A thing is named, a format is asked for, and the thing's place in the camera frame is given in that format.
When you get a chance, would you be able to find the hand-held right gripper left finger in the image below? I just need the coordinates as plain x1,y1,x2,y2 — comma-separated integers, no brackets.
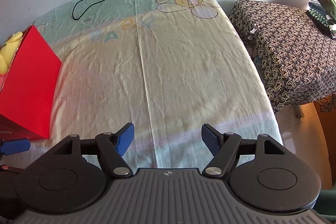
52,122,135,178

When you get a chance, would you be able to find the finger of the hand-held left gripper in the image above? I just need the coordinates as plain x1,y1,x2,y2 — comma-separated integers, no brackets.
0,138,30,156

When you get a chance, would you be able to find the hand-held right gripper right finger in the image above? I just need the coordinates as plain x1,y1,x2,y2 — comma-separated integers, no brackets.
201,123,285,178

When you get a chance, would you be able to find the red cardboard box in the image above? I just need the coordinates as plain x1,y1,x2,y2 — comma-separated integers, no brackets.
0,25,62,140

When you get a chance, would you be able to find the yellow bear plush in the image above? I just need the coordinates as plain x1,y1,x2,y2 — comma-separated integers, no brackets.
0,31,24,73

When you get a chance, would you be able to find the small metal clip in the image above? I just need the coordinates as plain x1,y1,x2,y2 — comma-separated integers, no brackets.
248,25,260,41

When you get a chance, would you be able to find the brown patterned cloth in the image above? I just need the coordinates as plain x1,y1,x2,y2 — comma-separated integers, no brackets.
228,0,336,115

